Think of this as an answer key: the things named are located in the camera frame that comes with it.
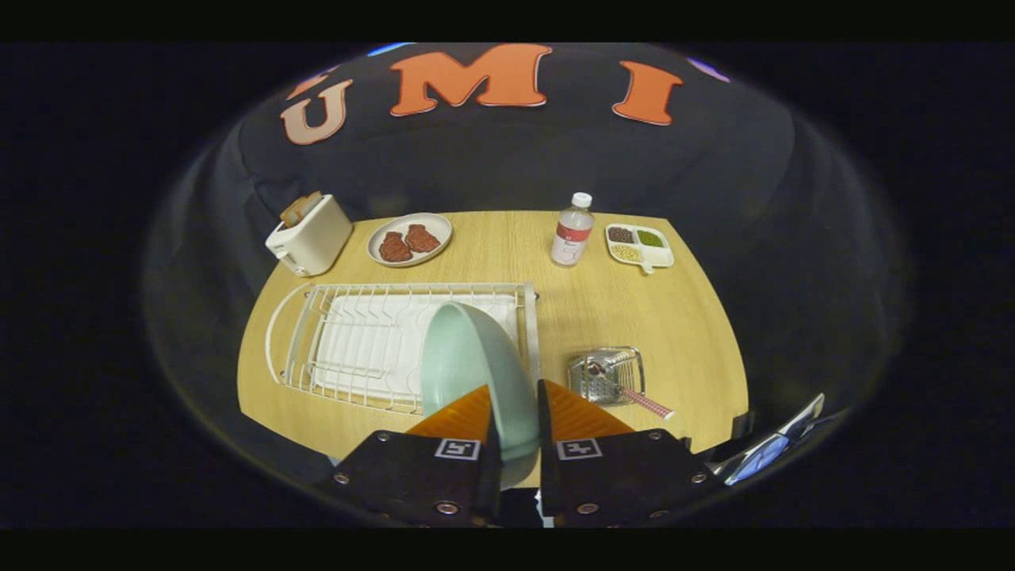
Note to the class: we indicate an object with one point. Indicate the beige oval dish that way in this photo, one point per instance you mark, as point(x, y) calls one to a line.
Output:
point(408, 222)

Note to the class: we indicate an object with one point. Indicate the dark bean pile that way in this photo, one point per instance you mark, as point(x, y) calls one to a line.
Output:
point(620, 235)

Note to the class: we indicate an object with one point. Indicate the clear bottle with red label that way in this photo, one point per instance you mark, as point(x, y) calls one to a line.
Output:
point(571, 234)

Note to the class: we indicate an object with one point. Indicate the white toaster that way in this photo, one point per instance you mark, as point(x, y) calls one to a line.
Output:
point(317, 238)

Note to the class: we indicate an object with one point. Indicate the yellow bean pile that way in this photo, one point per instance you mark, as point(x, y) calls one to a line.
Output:
point(626, 253)

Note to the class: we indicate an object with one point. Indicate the brown meat piece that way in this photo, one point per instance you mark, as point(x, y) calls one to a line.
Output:
point(423, 238)
point(394, 247)

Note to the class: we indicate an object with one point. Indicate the brown toast slice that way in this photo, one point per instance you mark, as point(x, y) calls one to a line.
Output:
point(293, 212)
point(311, 200)

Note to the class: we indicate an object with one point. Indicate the white divided tray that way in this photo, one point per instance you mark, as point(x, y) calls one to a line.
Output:
point(658, 256)

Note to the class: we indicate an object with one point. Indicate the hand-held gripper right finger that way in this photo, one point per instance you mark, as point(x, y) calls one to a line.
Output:
point(618, 476)

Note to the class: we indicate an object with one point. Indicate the white dish rack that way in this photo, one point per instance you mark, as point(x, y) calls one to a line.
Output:
point(357, 341)

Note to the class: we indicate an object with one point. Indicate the light green plate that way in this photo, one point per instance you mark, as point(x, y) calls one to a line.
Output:
point(476, 357)

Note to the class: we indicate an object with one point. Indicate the green bean pile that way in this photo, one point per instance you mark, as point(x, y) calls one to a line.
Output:
point(650, 238)

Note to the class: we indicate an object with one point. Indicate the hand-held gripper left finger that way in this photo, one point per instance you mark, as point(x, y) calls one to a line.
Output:
point(396, 484)

